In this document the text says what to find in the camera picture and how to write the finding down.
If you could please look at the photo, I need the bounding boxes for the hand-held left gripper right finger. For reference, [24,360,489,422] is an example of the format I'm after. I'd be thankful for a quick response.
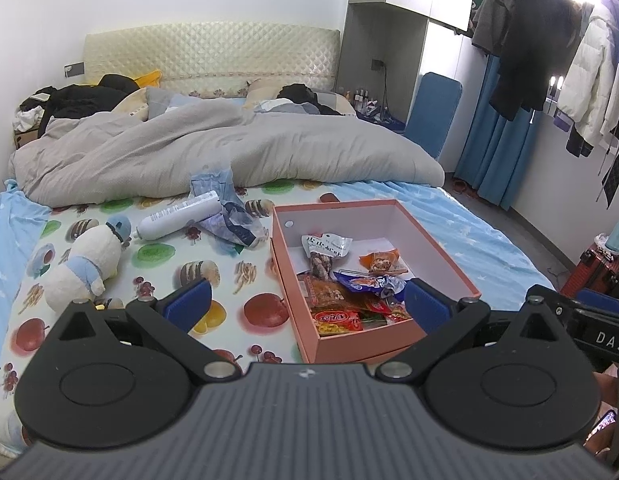
[377,277,573,381]

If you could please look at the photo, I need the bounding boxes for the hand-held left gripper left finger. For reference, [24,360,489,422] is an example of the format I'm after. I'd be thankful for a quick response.
[44,277,242,381]

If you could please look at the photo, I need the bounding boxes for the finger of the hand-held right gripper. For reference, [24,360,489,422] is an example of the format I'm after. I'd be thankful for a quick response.
[528,284,581,312]

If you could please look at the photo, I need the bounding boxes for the red foil snack packet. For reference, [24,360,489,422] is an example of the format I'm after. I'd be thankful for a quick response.
[360,296,413,329]

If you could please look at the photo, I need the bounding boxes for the small orange snack packet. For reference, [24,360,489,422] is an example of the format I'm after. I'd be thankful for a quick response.
[359,249,403,276]

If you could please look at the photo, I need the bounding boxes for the blue snack packet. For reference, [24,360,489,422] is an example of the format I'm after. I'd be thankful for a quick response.
[334,270,406,302]

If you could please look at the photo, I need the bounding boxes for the pink cardboard box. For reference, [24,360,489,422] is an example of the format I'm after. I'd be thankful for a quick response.
[269,199,483,365]

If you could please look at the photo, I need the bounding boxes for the red yellow snack packet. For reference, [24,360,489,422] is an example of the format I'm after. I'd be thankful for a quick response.
[312,309,364,337]

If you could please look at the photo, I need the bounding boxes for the orange brown snack packet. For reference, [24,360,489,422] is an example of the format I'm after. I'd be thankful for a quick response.
[303,279,351,312]

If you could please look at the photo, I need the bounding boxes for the brown nut snack packet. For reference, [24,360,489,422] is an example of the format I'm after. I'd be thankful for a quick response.
[302,232,353,279]

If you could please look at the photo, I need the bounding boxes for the person's right hand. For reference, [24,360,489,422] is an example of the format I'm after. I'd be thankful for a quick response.
[592,366,619,409]

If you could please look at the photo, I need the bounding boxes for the red suitcase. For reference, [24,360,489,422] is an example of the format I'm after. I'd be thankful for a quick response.
[559,247,619,306]

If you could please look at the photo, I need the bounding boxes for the fruit print bed sheet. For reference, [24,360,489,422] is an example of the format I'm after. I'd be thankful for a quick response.
[0,180,336,461]

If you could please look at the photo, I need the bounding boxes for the smartphone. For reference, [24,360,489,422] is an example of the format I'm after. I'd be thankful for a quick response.
[587,409,618,439]

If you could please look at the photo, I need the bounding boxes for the white cylindrical bottle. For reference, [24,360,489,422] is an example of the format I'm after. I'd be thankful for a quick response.
[134,190,223,244]

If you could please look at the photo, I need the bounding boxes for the dark blue snack bag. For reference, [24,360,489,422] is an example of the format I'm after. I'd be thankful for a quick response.
[202,202,268,249]

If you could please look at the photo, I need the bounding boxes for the white plush duck toy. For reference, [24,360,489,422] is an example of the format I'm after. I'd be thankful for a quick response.
[43,215,133,312]

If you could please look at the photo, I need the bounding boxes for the crumpled blue plastic bag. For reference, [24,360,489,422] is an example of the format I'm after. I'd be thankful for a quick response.
[189,165,236,202]

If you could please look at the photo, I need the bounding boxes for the dark hanging clothes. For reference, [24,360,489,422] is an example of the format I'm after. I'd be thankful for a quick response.
[564,110,619,209]

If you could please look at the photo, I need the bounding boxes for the blue curtain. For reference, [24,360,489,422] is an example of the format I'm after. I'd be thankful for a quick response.
[454,52,547,211]

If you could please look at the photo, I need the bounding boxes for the grey duvet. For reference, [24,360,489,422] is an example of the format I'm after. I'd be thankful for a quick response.
[9,97,446,208]

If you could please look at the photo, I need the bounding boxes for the blue chair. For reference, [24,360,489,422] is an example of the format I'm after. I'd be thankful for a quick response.
[404,71,463,161]

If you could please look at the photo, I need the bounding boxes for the grey pillow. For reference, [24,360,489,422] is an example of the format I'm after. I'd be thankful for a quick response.
[145,87,202,118]

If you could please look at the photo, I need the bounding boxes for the group of small bottles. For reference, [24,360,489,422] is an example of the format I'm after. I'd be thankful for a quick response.
[345,87,376,107]

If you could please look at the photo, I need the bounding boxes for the cream pillow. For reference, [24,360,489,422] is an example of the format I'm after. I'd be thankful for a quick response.
[244,77,290,108]

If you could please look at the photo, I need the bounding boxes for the white puffer jacket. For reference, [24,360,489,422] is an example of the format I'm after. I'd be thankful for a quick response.
[557,0,619,136]

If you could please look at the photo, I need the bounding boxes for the black clothes pile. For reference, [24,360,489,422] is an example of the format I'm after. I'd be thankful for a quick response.
[20,74,142,138]

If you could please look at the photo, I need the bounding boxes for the brown cardboard box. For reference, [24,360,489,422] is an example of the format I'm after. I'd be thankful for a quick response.
[13,127,40,150]

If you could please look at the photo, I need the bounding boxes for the black garment on pillow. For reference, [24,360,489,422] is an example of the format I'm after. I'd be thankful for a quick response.
[276,83,343,116]

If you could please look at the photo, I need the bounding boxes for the cream quilted headboard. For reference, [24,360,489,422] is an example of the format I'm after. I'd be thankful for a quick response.
[83,21,341,98]

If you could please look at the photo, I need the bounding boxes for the black hanging coat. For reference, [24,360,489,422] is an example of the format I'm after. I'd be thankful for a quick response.
[489,0,583,122]

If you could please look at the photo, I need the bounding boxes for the grey hanging jacket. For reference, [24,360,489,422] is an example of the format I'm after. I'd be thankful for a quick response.
[471,0,521,57]

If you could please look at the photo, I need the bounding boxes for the white wardrobe cabinet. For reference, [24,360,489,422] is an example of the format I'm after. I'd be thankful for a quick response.
[335,0,480,111]

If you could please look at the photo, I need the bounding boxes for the black charger cable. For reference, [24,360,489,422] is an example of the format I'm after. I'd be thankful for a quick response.
[382,66,393,121]

